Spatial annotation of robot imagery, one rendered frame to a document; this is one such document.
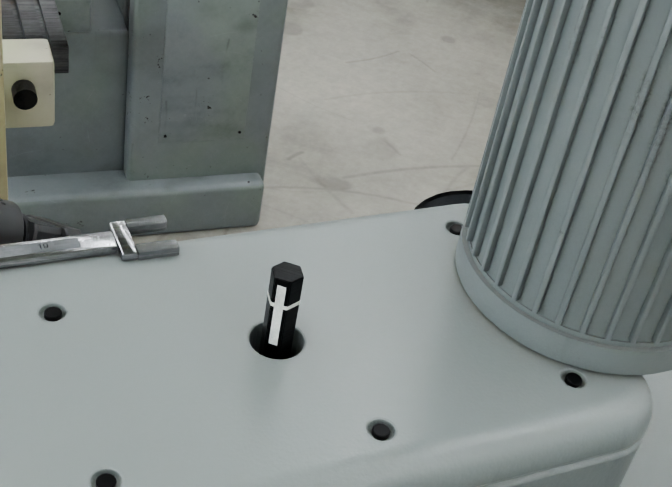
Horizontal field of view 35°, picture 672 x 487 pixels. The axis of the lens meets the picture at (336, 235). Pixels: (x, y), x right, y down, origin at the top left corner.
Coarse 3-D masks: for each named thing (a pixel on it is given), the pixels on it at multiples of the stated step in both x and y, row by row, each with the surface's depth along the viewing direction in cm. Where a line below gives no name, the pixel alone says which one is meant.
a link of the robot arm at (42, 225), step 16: (0, 208) 132; (16, 208) 134; (0, 224) 130; (16, 224) 132; (32, 224) 135; (48, 224) 137; (64, 224) 141; (0, 240) 131; (16, 240) 132; (32, 240) 134
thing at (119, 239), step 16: (112, 224) 78; (128, 224) 78; (144, 224) 78; (160, 224) 79; (48, 240) 75; (64, 240) 75; (80, 240) 76; (96, 240) 76; (112, 240) 76; (128, 240) 76; (0, 256) 73; (16, 256) 73; (32, 256) 74; (48, 256) 74; (64, 256) 74; (80, 256) 75; (128, 256) 75; (144, 256) 76; (160, 256) 77
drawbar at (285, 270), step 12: (288, 264) 69; (276, 276) 68; (288, 276) 68; (300, 276) 68; (276, 288) 68; (288, 288) 68; (300, 288) 69; (288, 300) 68; (288, 312) 69; (264, 324) 71; (288, 324) 70; (264, 336) 71; (288, 336) 71; (264, 348) 71; (276, 348) 71; (288, 348) 72
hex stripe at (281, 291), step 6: (282, 288) 68; (276, 294) 68; (282, 294) 68; (276, 300) 69; (282, 300) 68; (276, 306) 69; (282, 306) 69; (276, 312) 69; (276, 318) 69; (276, 324) 70; (270, 330) 70; (276, 330) 70; (270, 336) 70; (276, 336) 70; (270, 342) 71; (276, 342) 71
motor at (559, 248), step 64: (576, 0) 63; (640, 0) 60; (512, 64) 72; (576, 64) 64; (640, 64) 61; (512, 128) 71; (576, 128) 66; (640, 128) 63; (512, 192) 72; (576, 192) 67; (640, 192) 65; (512, 256) 73; (576, 256) 70; (640, 256) 68; (512, 320) 74; (576, 320) 72; (640, 320) 71
